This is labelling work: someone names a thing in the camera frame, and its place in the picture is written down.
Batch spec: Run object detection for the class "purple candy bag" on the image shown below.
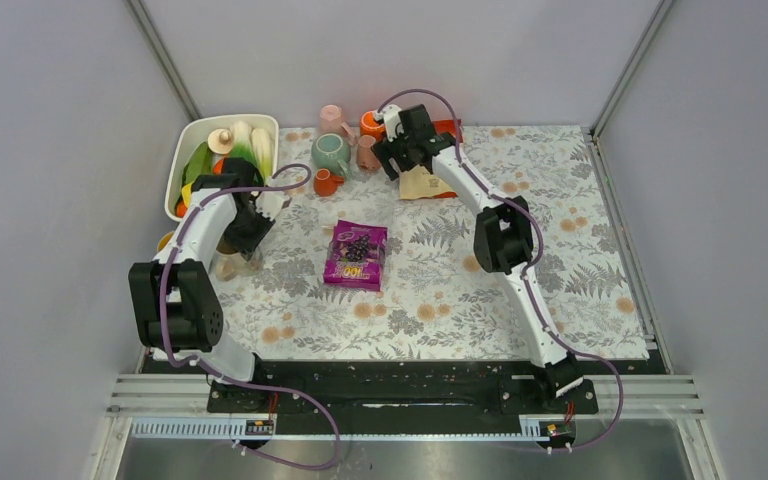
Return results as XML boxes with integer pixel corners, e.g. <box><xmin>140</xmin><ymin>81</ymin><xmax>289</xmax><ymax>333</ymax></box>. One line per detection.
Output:
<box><xmin>323</xmin><ymin>220</ymin><xmax>388</xmax><ymax>291</ymax></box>

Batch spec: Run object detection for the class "floral table mat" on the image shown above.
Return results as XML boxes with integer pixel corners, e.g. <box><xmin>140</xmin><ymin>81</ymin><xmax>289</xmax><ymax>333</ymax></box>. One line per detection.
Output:
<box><xmin>208</xmin><ymin>126</ymin><xmax>648</xmax><ymax>360</ymax></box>

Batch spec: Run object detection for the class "blue butterfly mug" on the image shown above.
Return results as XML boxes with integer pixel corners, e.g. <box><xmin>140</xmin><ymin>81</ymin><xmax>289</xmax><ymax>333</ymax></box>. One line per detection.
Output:
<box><xmin>156</xmin><ymin>231</ymin><xmax>174</xmax><ymax>253</ymax></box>

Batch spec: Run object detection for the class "white plastic tub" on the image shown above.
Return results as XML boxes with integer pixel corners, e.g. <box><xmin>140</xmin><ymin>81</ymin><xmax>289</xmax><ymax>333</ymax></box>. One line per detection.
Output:
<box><xmin>163</xmin><ymin>114</ymin><xmax>280</xmax><ymax>222</ymax></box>

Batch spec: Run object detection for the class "small orange cup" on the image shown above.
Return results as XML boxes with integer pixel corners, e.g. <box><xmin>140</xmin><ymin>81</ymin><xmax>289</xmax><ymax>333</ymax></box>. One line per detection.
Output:
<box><xmin>313</xmin><ymin>168</ymin><xmax>345</xmax><ymax>197</ymax></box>

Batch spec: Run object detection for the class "toy mushroom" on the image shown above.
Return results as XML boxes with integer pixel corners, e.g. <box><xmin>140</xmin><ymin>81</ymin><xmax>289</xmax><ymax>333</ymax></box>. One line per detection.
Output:
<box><xmin>207</xmin><ymin>128</ymin><xmax>234</xmax><ymax>156</ymax></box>

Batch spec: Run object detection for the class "yellow toy vegetable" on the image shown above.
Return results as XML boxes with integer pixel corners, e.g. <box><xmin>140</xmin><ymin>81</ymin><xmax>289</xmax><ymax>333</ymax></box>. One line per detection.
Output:
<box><xmin>180</xmin><ymin>182</ymin><xmax>193</xmax><ymax>208</ymax></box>

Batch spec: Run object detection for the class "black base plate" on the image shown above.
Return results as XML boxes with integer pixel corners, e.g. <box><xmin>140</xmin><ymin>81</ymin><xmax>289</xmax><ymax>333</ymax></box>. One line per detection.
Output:
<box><xmin>207</xmin><ymin>360</ymin><xmax>599</xmax><ymax>436</ymax></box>

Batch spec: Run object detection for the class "green ceramic mug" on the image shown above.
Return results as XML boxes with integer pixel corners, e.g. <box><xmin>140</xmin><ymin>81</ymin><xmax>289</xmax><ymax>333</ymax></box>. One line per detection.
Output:
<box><xmin>311</xmin><ymin>133</ymin><xmax>352</xmax><ymax>179</ymax></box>

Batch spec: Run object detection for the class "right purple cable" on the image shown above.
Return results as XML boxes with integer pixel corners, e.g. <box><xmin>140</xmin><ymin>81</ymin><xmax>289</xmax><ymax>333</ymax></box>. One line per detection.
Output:
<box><xmin>375</xmin><ymin>88</ymin><xmax>625</xmax><ymax>454</ymax></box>

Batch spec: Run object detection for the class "orange chips bag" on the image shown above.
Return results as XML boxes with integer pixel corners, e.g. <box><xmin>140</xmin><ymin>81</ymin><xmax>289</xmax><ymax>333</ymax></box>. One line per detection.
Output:
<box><xmin>399</xmin><ymin>119</ymin><xmax>461</xmax><ymax>200</ymax></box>

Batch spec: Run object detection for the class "white toy cabbage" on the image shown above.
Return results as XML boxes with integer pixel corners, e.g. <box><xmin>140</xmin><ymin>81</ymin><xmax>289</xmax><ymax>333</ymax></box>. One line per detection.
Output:
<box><xmin>228</xmin><ymin>121</ymin><xmax>274</xmax><ymax>180</ymax></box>

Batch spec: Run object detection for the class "orange mug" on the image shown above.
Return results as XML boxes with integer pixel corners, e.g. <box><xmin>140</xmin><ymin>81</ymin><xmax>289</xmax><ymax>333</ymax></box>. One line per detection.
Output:
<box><xmin>359</xmin><ymin>110</ymin><xmax>386</xmax><ymax>141</ymax></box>

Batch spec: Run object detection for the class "green toy leaf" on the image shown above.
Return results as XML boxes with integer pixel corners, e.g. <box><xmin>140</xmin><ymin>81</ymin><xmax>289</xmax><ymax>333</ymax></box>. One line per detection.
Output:
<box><xmin>181</xmin><ymin>142</ymin><xmax>214</xmax><ymax>186</ymax></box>

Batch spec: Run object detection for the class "small pink cup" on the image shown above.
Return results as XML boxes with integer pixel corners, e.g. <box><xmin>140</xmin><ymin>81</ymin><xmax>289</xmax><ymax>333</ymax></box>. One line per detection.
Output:
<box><xmin>356</xmin><ymin>135</ymin><xmax>381</xmax><ymax>173</ymax></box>

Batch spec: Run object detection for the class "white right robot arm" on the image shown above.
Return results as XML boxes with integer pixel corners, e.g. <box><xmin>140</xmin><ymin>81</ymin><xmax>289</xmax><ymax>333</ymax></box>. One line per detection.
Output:
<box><xmin>372</xmin><ymin>104</ymin><xmax>583</xmax><ymax>412</ymax></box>

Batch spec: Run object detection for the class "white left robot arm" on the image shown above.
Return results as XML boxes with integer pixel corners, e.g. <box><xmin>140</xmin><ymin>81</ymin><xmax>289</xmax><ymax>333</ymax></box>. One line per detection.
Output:
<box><xmin>128</xmin><ymin>158</ymin><xmax>282</xmax><ymax>411</ymax></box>

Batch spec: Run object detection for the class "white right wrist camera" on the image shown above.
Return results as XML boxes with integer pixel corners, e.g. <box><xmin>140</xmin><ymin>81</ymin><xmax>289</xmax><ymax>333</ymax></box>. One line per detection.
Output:
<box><xmin>374</xmin><ymin>104</ymin><xmax>401</xmax><ymax>140</ymax></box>

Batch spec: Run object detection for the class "pink plastic cup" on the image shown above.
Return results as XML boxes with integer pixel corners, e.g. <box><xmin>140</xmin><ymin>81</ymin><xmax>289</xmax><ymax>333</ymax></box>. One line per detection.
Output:
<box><xmin>319</xmin><ymin>104</ymin><xmax>357</xmax><ymax>146</ymax></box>

